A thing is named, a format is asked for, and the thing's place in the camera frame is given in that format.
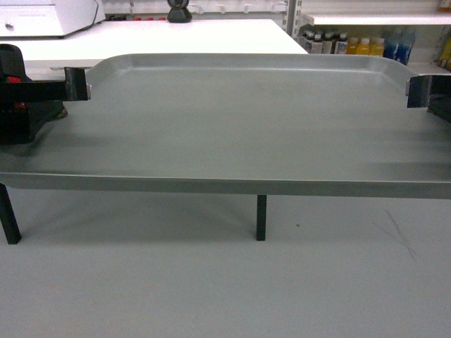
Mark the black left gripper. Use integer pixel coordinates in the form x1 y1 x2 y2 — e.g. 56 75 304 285
1 44 92 145

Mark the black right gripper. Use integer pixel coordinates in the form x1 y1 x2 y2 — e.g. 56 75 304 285
406 74 451 124

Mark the grey silver serving tray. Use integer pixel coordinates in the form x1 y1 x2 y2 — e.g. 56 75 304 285
1 54 450 199

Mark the white checkout table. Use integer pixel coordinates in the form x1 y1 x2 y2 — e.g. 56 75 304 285
1 19 306 70

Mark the blue drink bottle right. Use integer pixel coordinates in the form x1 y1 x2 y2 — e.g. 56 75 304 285
395 27 416 65

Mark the blue drink bottle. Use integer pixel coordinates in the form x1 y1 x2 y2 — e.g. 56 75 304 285
381 27 402 60
395 27 416 65

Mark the blue drink bottle left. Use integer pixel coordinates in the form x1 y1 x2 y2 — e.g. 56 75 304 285
381 27 402 60

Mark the yellow juice bottle right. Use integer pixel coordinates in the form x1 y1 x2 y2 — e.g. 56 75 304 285
369 37 385 57

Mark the orange juice bottle front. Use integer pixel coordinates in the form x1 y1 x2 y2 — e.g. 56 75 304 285
356 37 371 56

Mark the orange juice bottle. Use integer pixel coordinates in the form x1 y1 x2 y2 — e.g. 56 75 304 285
346 37 359 55
356 37 371 56

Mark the orange juice bottle left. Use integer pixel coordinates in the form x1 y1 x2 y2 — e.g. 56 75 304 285
346 37 359 55

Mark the white cash register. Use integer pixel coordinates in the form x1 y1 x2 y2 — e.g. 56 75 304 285
1 0 106 38

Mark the dark tea bottle labelled right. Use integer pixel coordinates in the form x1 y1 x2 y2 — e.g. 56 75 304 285
334 32 348 55

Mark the dark tea bottle middle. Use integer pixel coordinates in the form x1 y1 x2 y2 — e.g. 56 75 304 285
321 32 335 54

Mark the dark tea bottle front left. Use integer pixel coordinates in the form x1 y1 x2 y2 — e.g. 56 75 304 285
303 31 315 54

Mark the black barcode scanner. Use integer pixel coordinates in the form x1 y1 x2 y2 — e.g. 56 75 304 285
167 0 192 23

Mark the black table leg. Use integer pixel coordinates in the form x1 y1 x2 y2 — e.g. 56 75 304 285
256 195 267 242
1 184 22 245

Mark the white slotted shelf upright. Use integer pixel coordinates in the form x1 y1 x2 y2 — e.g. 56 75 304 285
285 0 303 38

